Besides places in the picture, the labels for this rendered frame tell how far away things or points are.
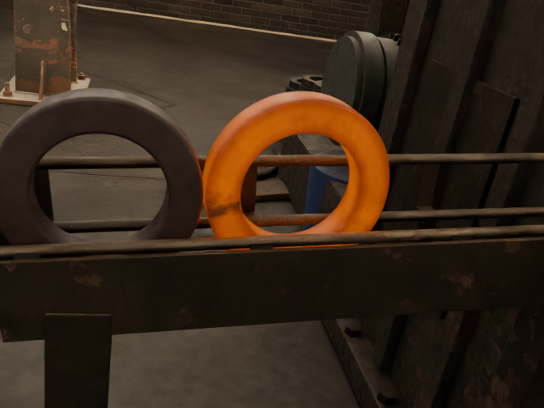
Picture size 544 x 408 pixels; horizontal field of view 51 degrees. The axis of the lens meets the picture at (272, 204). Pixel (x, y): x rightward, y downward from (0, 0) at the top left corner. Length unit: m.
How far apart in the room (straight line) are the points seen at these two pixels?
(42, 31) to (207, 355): 2.08
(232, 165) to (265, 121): 0.05
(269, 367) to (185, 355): 0.20
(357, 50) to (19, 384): 1.30
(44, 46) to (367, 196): 2.63
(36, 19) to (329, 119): 2.62
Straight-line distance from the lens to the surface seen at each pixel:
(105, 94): 0.51
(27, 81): 3.15
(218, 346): 1.42
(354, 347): 1.39
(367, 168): 0.56
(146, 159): 0.59
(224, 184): 0.53
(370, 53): 1.84
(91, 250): 0.54
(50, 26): 3.07
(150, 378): 1.32
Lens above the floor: 0.88
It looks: 24 degrees down
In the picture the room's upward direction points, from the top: 10 degrees clockwise
